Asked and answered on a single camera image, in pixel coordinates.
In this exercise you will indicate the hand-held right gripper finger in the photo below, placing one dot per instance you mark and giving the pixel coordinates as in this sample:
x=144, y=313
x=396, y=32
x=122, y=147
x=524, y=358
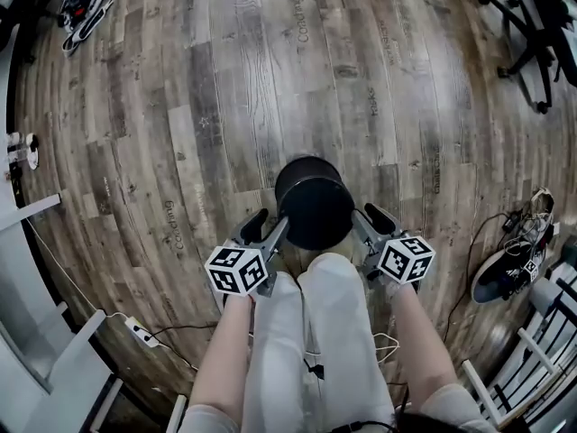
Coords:
x=364, y=228
x=383, y=221

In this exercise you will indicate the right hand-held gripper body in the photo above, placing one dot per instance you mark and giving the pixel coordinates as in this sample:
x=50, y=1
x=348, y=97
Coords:
x=405, y=260

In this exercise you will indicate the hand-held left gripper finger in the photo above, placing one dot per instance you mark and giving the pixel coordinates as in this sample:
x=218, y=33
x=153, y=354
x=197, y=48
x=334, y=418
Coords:
x=277, y=235
x=252, y=228

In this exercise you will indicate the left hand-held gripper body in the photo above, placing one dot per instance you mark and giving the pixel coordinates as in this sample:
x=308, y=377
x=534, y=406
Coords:
x=234, y=271

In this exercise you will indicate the black mesh waste bin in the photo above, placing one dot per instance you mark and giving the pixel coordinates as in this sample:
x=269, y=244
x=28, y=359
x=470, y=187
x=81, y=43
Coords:
x=315, y=214

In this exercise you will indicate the person's left forearm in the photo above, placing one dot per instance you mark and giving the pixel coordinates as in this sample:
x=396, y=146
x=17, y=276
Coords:
x=223, y=354

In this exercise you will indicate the person's right forearm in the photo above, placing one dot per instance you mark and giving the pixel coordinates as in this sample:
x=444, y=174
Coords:
x=424, y=341

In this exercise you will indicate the person's white trousers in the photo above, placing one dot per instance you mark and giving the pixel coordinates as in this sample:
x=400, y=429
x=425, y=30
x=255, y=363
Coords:
x=333, y=332

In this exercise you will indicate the white power strip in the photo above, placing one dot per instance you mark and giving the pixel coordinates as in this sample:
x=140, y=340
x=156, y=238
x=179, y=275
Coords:
x=140, y=332

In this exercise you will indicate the white device with dark screen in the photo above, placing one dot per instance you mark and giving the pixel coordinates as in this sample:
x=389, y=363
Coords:
x=545, y=293

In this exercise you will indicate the person's grey shirt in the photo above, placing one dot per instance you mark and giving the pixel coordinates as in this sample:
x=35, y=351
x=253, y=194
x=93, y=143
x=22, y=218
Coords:
x=451, y=408

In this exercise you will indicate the white dish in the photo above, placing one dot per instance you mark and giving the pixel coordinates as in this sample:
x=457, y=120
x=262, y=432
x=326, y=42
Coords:
x=32, y=151

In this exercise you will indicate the black mesh office chair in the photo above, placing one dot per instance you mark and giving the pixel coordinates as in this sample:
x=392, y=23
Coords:
x=527, y=30

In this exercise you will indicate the clear plastic bottle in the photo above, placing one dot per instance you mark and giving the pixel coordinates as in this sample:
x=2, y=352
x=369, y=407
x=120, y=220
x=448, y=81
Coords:
x=14, y=139
x=14, y=153

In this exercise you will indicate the white frame desk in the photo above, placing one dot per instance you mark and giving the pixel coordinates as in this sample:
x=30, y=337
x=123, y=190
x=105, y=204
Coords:
x=538, y=354

